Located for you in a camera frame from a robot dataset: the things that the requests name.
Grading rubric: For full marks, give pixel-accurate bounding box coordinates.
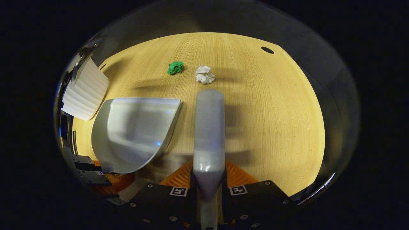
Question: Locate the green paper ball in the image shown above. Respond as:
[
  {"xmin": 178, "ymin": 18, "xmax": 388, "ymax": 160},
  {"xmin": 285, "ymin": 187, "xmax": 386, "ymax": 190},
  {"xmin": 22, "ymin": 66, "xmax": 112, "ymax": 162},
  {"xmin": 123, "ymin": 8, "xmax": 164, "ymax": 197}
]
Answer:
[{"xmin": 167, "ymin": 61, "xmax": 185, "ymax": 75}]

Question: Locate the white dustpan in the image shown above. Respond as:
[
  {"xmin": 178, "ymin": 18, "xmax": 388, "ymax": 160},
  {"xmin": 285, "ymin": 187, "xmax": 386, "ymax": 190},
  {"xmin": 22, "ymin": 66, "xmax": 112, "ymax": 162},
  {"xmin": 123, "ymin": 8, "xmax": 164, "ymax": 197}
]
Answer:
[{"xmin": 91, "ymin": 97, "xmax": 183, "ymax": 174}]

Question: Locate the white ribbed garbage bin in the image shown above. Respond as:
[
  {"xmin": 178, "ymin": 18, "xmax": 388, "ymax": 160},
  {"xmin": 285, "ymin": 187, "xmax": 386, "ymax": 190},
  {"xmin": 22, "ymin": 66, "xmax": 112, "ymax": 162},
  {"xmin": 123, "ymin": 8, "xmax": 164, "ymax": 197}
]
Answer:
[{"xmin": 61, "ymin": 57, "xmax": 109, "ymax": 121}]

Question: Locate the white paper ball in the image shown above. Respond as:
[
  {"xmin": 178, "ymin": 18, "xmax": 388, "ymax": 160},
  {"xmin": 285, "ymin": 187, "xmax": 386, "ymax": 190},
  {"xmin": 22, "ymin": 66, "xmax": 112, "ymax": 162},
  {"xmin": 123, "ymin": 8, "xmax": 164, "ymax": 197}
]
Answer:
[{"xmin": 195, "ymin": 65, "xmax": 216, "ymax": 85}]

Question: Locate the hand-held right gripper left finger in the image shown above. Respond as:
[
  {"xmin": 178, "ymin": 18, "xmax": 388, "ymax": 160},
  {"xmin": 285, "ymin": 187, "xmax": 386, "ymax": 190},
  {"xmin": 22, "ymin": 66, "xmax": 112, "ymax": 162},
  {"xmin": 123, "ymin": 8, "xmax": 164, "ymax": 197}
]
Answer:
[{"xmin": 126, "ymin": 161, "xmax": 200, "ymax": 230}]

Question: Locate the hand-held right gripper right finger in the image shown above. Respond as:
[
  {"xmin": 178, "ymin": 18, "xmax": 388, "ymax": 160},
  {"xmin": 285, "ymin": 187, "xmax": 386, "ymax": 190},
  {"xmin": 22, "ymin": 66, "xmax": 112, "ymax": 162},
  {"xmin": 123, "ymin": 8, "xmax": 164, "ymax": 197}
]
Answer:
[{"xmin": 219, "ymin": 160, "xmax": 291, "ymax": 230}]

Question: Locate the small white broom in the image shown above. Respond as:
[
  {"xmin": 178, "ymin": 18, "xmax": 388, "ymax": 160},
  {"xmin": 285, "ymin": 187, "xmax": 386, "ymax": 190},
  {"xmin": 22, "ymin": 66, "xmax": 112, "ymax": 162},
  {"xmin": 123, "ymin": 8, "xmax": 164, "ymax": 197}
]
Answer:
[{"xmin": 193, "ymin": 89, "xmax": 226, "ymax": 230}]

